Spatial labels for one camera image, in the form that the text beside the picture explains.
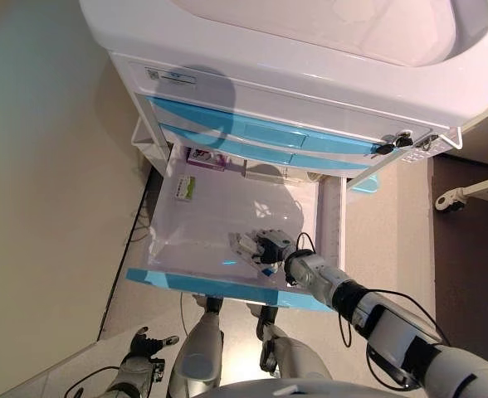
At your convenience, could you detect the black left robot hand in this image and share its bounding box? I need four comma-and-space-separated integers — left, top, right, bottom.
128, 326, 181, 358

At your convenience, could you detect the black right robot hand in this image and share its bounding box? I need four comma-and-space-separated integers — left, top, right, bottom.
250, 226, 297, 266

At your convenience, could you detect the blue white cart drawer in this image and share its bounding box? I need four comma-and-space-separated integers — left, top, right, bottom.
125, 143, 349, 314
144, 94, 390, 161
156, 120, 373, 173

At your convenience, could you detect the green white medicine box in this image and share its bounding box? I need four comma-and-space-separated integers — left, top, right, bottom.
173, 175, 198, 203

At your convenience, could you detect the purple medicine box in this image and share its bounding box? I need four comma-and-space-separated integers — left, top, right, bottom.
187, 148, 231, 172

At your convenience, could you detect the silver left robot leg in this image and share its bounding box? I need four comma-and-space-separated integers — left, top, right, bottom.
168, 296, 224, 393

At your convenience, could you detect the silver robot leg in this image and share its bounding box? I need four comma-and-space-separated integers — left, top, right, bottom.
256, 304, 332, 381
168, 296, 224, 393

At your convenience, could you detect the white bin blue lid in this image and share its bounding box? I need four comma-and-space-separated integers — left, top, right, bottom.
349, 172, 382, 195

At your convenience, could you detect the silver right robot leg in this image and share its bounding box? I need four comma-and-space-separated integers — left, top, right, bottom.
256, 304, 332, 381

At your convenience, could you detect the grey robot torso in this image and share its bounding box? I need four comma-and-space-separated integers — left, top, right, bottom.
212, 376, 419, 398

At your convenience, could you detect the black key bunch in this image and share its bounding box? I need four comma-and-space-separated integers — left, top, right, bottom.
372, 130, 414, 157

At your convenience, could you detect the white blue medical cart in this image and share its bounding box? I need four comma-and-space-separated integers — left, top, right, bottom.
77, 0, 488, 200

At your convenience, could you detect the white perforated basket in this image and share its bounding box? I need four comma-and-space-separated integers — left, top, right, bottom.
401, 126, 465, 165

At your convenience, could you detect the cart label sticker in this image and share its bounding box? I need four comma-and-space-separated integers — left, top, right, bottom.
144, 68, 198, 87

